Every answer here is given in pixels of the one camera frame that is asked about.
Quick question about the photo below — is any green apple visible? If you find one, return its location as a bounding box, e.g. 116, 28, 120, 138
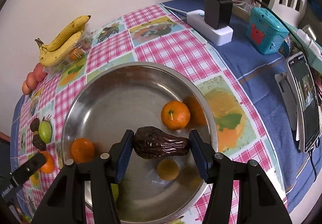
38, 121, 52, 143
111, 184, 119, 202

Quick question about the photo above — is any long dark wrinkled avocado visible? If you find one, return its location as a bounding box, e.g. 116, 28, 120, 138
133, 126, 190, 159

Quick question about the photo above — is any orange tangerine on table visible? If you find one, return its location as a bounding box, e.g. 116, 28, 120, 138
39, 151, 55, 174

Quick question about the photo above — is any dark avocado lower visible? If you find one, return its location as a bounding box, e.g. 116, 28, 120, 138
32, 134, 46, 151

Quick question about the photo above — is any round dark avocado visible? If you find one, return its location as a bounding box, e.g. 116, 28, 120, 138
30, 118, 40, 133

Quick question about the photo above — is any small pale red apple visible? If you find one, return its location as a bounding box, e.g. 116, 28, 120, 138
22, 81, 32, 96

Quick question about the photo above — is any smartphone on stand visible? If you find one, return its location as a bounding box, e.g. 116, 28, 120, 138
286, 52, 321, 153

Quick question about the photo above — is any middle red apple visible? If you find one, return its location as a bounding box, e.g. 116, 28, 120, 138
26, 72, 38, 90

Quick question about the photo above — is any large red apple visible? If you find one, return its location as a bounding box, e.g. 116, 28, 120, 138
33, 63, 47, 82

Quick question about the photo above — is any lower yellow banana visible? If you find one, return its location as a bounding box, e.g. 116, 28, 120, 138
35, 31, 84, 67

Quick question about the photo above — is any yellow banana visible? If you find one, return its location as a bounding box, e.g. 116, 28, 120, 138
41, 15, 91, 52
35, 31, 84, 67

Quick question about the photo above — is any orange tangerine in bowl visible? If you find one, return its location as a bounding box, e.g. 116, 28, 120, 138
161, 100, 190, 130

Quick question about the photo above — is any white phone stand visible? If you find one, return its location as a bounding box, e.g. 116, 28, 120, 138
275, 73, 300, 145

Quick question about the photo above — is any round steel bowl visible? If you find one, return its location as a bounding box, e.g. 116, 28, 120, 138
61, 62, 218, 223

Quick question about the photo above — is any clear plastic clamshell container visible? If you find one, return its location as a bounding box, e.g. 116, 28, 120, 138
44, 24, 93, 75

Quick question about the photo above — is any upper yellow banana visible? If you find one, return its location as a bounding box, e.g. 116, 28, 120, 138
41, 15, 91, 52

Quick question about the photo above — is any white power strip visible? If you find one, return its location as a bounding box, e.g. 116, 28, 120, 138
186, 9, 234, 46

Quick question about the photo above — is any teal toy box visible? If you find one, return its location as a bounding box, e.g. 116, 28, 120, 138
246, 7, 289, 55

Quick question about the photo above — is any fruit-pattern pink checkered tablecloth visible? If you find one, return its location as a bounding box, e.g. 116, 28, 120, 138
10, 0, 322, 224

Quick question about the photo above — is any black power adapter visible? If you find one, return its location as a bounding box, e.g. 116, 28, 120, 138
204, 0, 233, 30

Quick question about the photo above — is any wooden chair frame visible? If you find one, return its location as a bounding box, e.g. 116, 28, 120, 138
0, 132, 10, 143

